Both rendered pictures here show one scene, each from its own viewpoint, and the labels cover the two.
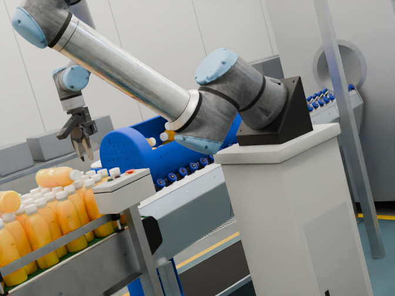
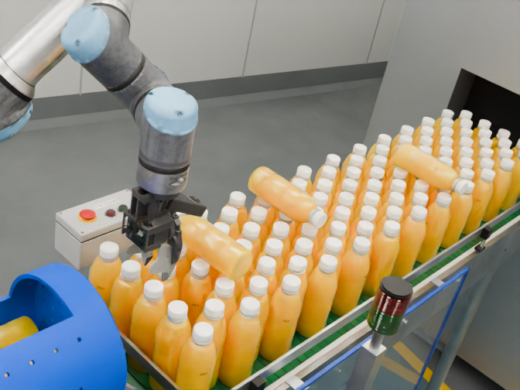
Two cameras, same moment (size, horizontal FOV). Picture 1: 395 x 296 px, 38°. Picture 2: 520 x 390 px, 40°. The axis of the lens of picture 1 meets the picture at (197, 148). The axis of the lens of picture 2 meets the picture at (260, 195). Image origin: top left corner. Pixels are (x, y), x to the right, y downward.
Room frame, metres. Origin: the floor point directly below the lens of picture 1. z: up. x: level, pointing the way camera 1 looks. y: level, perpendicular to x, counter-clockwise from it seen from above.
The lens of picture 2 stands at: (3.38, 0.51, 2.07)
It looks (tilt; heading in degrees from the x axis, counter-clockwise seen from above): 32 degrees down; 175
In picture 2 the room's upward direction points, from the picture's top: 13 degrees clockwise
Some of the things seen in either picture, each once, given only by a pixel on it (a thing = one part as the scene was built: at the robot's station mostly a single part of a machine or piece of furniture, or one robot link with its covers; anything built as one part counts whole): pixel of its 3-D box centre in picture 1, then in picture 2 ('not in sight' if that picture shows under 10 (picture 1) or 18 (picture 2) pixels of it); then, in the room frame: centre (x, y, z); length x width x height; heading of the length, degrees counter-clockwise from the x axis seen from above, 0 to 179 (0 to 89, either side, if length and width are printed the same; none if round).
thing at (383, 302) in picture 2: not in sight; (392, 297); (2.32, 0.89, 1.23); 0.06 x 0.06 x 0.04
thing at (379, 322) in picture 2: not in sight; (386, 315); (2.32, 0.89, 1.18); 0.06 x 0.06 x 0.05
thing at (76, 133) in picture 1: (80, 123); (154, 212); (2.29, 0.42, 1.31); 0.09 x 0.08 x 0.12; 138
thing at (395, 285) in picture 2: not in sight; (385, 316); (2.32, 0.89, 1.18); 0.06 x 0.06 x 0.16
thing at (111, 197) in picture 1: (124, 190); (104, 227); (2.01, 0.29, 1.05); 0.20 x 0.10 x 0.10; 138
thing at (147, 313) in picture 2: not in sight; (148, 327); (2.26, 0.44, 1.00); 0.07 x 0.07 x 0.19
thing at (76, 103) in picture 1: (72, 104); (163, 174); (2.28, 0.43, 1.39); 0.10 x 0.09 x 0.05; 48
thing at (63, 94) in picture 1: (66, 83); (168, 129); (2.28, 0.43, 1.48); 0.10 x 0.09 x 0.12; 25
